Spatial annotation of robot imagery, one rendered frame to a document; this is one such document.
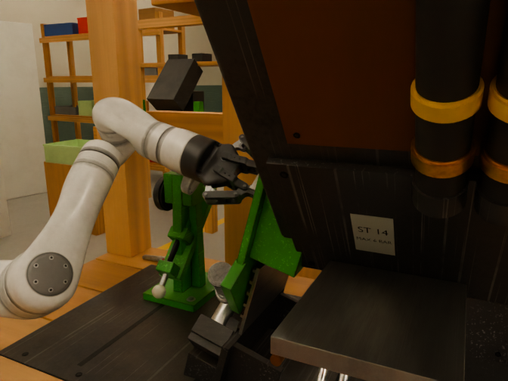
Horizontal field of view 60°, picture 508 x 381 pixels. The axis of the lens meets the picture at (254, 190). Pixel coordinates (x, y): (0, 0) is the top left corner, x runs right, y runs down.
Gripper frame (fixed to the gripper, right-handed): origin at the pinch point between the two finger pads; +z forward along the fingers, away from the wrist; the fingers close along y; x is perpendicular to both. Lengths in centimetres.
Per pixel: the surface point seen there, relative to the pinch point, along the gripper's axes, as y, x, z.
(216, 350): -24.9, 7.6, 3.5
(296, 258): -10.4, -4.6, 10.6
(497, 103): -5.9, -36.8, 24.5
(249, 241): -11.3, -5.5, 4.0
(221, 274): -16.0, -0.6, 1.1
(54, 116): 173, 434, -531
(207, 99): 549, 829, -587
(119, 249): -13, 48, -47
